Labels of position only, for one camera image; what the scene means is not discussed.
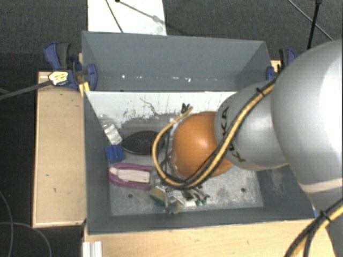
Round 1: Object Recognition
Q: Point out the black round disc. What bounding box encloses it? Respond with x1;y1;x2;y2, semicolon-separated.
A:
122;130;166;156

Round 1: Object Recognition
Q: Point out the blue ribbed block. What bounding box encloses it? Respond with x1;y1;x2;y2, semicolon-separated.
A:
105;144;126;164

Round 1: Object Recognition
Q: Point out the clear plastic bottle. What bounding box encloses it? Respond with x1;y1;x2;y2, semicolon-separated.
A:
102;118;124;146

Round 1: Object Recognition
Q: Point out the pale wood flat board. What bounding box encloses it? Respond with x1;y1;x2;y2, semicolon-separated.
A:
32;71;88;229

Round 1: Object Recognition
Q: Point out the grey metal bin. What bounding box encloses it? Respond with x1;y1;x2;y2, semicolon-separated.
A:
81;30;316;235

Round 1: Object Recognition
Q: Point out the purple and white strap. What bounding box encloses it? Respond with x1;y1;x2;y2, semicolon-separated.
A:
108;162;154;190

